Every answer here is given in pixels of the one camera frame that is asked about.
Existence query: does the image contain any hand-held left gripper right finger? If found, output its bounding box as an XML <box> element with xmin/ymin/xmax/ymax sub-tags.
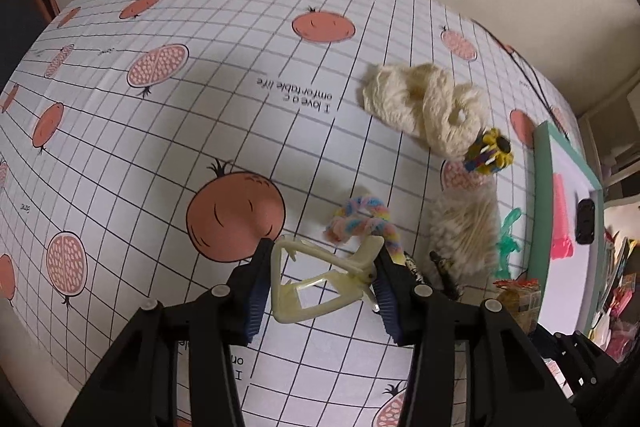
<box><xmin>372</xmin><ymin>247</ymin><xmax>576</xmax><ymax>427</ymax></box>

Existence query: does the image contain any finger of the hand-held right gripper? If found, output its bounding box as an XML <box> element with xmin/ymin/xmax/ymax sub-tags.
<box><xmin>550</xmin><ymin>329</ymin><xmax>621</xmax><ymax>413</ymax></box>

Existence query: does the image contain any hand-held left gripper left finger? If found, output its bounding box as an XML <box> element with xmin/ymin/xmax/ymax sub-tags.
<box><xmin>60</xmin><ymin>239</ymin><xmax>276</xmax><ymax>427</ymax></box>

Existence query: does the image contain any cream hair claw clip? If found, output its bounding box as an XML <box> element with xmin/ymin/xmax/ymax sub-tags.
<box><xmin>270</xmin><ymin>237</ymin><xmax>386</xmax><ymax>325</ymax></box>

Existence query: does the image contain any black patterned hair clip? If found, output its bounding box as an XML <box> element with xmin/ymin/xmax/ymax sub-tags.
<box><xmin>402</xmin><ymin>252</ymin><xmax>427</xmax><ymax>289</ymax></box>

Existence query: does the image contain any black and gold hair clip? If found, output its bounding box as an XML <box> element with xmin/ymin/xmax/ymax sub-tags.
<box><xmin>430</xmin><ymin>249</ymin><xmax>463</xmax><ymax>300</ymax></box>

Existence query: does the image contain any orange snack packet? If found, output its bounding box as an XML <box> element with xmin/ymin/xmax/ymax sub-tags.
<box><xmin>492</xmin><ymin>277</ymin><xmax>543</xmax><ymax>333</ymax></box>

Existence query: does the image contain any pastel rainbow twisted hair tie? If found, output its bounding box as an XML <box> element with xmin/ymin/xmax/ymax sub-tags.
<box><xmin>322</xmin><ymin>193</ymin><xmax>408</xmax><ymax>265</ymax></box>

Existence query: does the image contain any green hair clip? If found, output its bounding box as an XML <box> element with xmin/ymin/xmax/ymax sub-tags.
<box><xmin>495</xmin><ymin>207</ymin><xmax>523</xmax><ymax>280</ymax></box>

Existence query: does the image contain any teal box with white inside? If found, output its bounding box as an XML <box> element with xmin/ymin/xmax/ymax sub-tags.
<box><xmin>530</xmin><ymin>121</ymin><xmax>606</xmax><ymax>333</ymax></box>

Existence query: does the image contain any cream yarn bundle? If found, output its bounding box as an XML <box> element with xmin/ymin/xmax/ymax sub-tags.
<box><xmin>362</xmin><ymin>63</ymin><xmax>486</xmax><ymax>158</ymax></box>

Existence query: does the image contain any colourful clutter pile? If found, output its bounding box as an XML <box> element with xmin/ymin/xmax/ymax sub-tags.
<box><xmin>590</xmin><ymin>232</ymin><xmax>640</xmax><ymax>360</ymax></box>

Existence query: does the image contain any black hair claw clip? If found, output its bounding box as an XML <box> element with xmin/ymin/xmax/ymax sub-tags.
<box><xmin>575</xmin><ymin>199</ymin><xmax>596</xmax><ymax>243</ymax></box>

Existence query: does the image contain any pink comb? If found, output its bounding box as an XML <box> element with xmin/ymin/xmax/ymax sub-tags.
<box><xmin>550</xmin><ymin>173</ymin><xmax>576</xmax><ymax>260</ymax></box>

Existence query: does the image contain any pomegranate print grid tablecloth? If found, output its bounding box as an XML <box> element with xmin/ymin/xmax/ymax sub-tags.
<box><xmin>0</xmin><ymin>0</ymin><xmax>583</xmax><ymax>427</ymax></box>

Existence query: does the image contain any white shelf unit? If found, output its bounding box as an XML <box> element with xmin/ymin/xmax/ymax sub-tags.
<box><xmin>575</xmin><ymin>87</ymin><xmax>640</xmax><ymax>208</ymax></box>

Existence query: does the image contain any sunflower hair tie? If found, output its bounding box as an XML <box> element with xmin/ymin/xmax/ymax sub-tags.
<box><xmin>462</xmin><ymin>127</ymin><xmax>516</xmax><ymax>175</ymax></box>

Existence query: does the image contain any black cable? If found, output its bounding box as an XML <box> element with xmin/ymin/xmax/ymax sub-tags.
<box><xmin>470</xmin><ymin>19</ymin><xmax>571</xmax><ymax>142</ymax></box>

